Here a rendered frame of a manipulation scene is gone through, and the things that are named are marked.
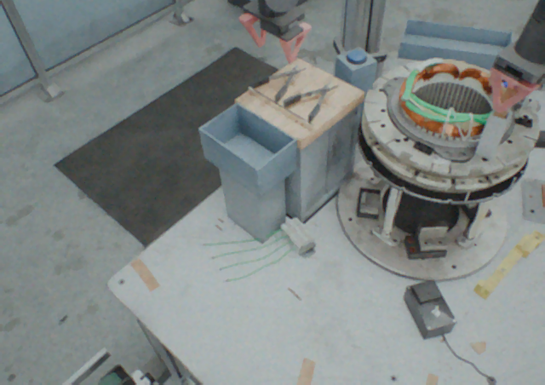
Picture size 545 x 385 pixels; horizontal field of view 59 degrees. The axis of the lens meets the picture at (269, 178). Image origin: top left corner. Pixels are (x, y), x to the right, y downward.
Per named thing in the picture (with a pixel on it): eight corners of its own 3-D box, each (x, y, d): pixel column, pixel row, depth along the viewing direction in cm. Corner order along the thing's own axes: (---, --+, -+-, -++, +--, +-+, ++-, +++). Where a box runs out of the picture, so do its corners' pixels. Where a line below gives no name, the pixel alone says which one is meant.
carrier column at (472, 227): (471, 244, 107) (500, 181, 91) (460, 238, 108) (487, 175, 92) (476, 236, 108) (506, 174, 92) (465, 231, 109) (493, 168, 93)
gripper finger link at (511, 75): (531, 109, 77) (563, 60, 69) (508, 129, 73) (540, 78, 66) (494, 87, 80) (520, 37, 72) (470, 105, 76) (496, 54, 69)
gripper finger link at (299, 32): (288, 75, 92) (286, 32, 85) (261, 60, 95) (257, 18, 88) (312, 58, 95) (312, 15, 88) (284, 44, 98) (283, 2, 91)
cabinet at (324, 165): (301, 227, 114) (301, 149, 95) (247, 186, 123) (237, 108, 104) (352, 181, 123) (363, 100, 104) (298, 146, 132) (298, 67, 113)
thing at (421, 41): (479, 122, 135) (513, 31, 114) (478, 148, 129) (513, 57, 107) (390, 106, 141) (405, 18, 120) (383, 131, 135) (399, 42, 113)
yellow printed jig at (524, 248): (487, 302, 100) (492, 294, 97) (473, 290, 102) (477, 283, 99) (543, 240, 109) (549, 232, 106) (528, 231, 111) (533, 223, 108)
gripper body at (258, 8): (282, 36, 86) (280, -3, 81) (243, 15, 91) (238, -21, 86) (306, 20, 89) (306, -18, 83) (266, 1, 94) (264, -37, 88)
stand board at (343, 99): (301, 150, 95) (301, 141, 93) (235, 108, 104) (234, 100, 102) (364, 100, 104) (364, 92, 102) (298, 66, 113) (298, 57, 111)
